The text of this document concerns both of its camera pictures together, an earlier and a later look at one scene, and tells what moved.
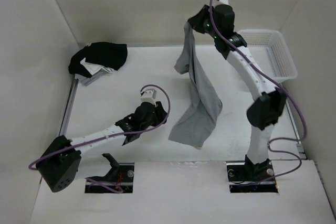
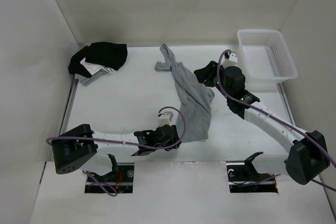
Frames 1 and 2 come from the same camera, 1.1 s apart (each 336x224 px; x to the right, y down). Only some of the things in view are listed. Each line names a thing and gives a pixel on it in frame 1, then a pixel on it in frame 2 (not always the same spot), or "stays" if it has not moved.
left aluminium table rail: [66, 119] stays
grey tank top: [197, 127] -> [196, 97]
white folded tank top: [94, 68] stays
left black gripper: [160, 114] -> [174, 140]
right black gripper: [196, 21] -> [207, 73]
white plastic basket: [268, 51] stays
